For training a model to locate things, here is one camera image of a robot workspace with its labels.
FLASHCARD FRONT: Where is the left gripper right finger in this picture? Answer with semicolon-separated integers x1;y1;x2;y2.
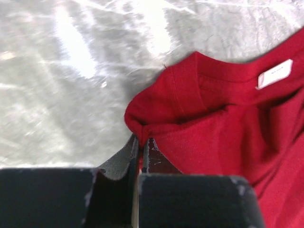
138;139;265;228

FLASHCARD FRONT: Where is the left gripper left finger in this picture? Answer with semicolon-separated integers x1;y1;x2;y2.
0;136;138;228

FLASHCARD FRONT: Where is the red t shirt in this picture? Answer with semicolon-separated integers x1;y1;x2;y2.
124;30;304;228

